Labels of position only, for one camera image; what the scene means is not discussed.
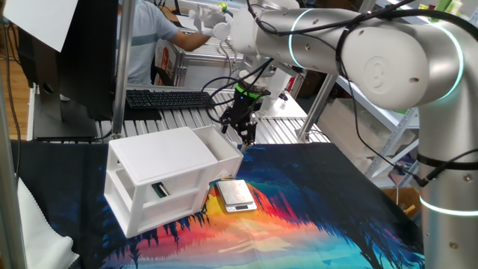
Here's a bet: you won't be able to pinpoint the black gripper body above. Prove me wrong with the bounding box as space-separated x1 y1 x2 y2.
227 95 263 127

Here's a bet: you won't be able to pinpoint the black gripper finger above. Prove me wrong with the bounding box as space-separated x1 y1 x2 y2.
220 107 235 135
237 113 260 148

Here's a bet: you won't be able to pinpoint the white drawer cabinet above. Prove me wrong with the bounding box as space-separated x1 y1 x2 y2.
103 126 220 239

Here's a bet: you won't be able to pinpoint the black keyboard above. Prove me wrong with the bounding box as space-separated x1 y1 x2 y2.
125 88 217 111

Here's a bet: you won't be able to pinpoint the silver digital scale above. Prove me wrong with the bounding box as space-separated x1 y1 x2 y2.
216 179 258 214

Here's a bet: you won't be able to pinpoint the colourful landscape print cloth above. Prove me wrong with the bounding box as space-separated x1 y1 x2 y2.
10 140 426 269

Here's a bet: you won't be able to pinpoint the white robotic hand device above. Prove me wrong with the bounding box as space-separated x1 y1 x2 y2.
188 3 235 42

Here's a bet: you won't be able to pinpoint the dark green flat object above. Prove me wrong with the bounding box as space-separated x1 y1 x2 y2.
151 181 172 199

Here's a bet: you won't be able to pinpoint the white foam blocks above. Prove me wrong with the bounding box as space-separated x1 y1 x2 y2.
316 97 416 173

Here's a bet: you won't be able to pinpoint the person in light blue shirt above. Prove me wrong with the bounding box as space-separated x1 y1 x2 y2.
118 0 212 86

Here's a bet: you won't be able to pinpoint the black computer monitor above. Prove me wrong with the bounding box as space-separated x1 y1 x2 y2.
16 0 120 140

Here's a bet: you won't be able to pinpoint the white metal shelf rack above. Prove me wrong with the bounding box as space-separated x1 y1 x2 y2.
297 74 421 188

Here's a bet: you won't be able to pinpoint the brown cardboard box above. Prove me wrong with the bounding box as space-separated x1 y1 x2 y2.
382 185 423 220

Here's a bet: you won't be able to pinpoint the white paper sheet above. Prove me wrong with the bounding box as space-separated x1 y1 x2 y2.
2 0 79 53

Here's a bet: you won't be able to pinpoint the white fabric sheet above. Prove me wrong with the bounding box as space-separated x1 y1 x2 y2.
16 174 79 269

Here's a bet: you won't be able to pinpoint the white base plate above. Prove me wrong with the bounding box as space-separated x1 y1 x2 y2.
256 89 308 120

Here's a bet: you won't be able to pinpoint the aluminium frame post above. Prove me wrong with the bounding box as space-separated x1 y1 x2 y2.
111 0 137 140
0 70 28 269

